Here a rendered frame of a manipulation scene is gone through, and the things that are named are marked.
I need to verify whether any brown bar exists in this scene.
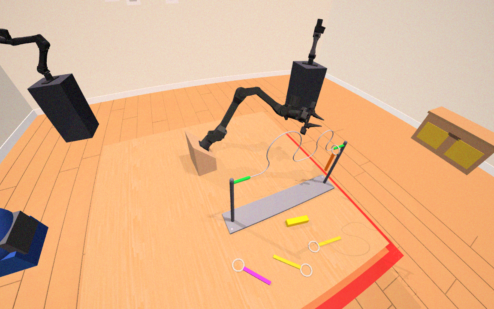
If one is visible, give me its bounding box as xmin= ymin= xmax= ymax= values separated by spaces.
xmin=324 ymin=145 xmax=340 ymax=171

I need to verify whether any white ring with magenta handle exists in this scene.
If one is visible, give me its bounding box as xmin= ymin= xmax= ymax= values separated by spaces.
xmin=232 ymin=258 xmax=271 ymax=285

